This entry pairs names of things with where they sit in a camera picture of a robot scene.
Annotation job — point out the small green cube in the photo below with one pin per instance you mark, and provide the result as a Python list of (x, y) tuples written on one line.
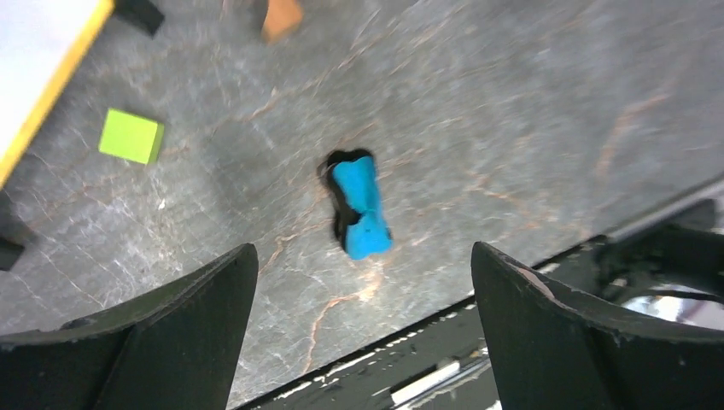
[(131, 137)]

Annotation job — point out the blue whiteboard eraser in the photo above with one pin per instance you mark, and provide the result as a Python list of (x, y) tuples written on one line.
[(352, 180)]

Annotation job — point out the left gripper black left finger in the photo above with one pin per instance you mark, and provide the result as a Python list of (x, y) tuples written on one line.
[(174, 347)]

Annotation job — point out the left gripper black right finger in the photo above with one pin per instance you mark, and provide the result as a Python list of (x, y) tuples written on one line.
[(555, 347)]

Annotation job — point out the white whiteboard orange frame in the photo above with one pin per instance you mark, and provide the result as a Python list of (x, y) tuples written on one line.
[(42, 44)]

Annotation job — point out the brown wooden bone piece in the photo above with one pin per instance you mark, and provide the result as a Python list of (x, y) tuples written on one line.
[(279, 18)]

